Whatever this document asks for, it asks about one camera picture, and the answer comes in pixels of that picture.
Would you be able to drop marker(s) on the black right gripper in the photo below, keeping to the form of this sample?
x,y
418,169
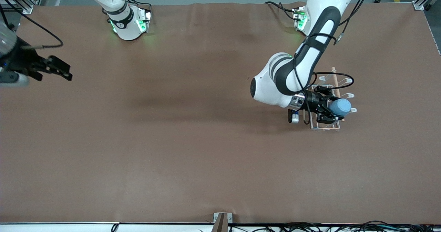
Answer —
x,y
21,60

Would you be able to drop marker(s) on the grey metal table bracket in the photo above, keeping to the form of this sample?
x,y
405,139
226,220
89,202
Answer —
x,y
230,218

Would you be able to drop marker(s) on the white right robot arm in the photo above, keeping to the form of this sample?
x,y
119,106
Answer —
x,y
127,28

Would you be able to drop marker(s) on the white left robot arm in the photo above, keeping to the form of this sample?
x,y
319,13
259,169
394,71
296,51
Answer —
x,y
275,87

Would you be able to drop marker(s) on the blue plastic cup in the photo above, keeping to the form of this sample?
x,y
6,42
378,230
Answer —
x,y
341,107

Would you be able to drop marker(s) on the brown post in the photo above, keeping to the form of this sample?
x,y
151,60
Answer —
x,y
220,225

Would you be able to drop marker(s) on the brown table cover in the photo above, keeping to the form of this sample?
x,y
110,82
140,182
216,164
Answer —
x,y
172,139

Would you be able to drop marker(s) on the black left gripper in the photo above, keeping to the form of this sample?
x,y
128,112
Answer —
x,y
313,102

